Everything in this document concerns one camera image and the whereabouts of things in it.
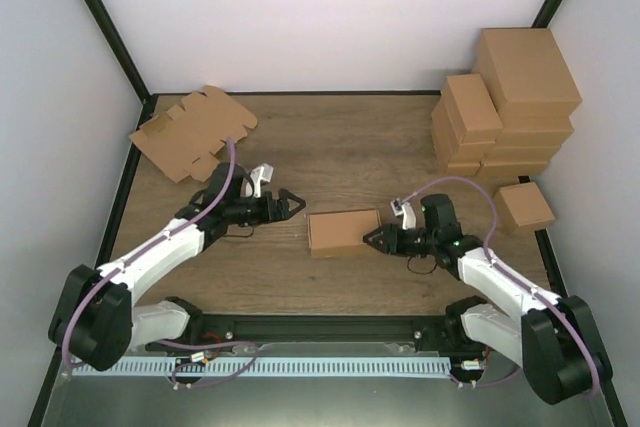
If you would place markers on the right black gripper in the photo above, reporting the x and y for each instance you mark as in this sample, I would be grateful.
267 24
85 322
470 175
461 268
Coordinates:
392 239

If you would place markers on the large top folded box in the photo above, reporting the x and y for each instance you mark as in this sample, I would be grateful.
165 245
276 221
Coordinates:
525 73

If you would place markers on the large folded box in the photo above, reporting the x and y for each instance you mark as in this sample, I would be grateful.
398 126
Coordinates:
535 132
525 73
522 154
511 169

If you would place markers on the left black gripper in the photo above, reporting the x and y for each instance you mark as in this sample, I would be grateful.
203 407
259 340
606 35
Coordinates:
282 212

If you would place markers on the medium top folded box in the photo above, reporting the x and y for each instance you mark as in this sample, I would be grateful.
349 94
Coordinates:
470 108

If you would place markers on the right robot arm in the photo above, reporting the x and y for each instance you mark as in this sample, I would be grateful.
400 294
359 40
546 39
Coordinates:
554 340

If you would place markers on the stack of cardboard blanks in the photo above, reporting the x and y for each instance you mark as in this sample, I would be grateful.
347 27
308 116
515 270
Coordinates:
183 141

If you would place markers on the light blue slotted cable duct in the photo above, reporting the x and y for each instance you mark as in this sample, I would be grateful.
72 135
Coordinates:
393 367

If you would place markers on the large bottom folded box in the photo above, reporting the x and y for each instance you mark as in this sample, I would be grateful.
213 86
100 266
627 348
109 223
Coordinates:
511 169

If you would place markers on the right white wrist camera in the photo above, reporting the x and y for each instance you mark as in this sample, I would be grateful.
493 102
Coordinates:
405 212

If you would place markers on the black aluminium frame rail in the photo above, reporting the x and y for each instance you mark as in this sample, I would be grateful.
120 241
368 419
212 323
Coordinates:
320 324

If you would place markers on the medium lower folded box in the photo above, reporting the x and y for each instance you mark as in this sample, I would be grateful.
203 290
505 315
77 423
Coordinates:
442 128

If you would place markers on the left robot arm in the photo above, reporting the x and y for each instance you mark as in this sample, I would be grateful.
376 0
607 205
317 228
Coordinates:
98 319

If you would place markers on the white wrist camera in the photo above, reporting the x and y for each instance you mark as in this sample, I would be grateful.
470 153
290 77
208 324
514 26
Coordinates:
405 212
258 177

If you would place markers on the medium folded box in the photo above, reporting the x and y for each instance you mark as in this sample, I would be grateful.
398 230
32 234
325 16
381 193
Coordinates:
447 165
470 108
442 128

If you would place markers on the small folded box right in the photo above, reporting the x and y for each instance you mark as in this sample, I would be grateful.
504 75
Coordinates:
523 209

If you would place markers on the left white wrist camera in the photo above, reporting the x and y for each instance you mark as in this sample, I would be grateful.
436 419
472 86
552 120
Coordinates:
258 177

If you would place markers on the cardboard box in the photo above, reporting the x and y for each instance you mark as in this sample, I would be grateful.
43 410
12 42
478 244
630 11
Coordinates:
340 234

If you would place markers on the medium bottom folded box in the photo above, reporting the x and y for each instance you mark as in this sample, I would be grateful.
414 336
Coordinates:
447 165

